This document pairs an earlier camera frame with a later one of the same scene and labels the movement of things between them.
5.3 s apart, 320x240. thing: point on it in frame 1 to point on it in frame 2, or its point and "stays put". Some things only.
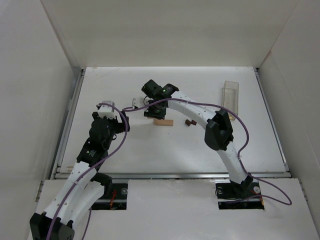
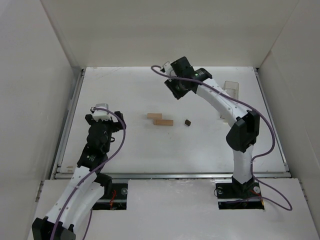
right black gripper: [155, 113] to [171, 90]
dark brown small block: [188, 122] stays put
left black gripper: [122, 122] stays put
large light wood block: [163, 122] stays put
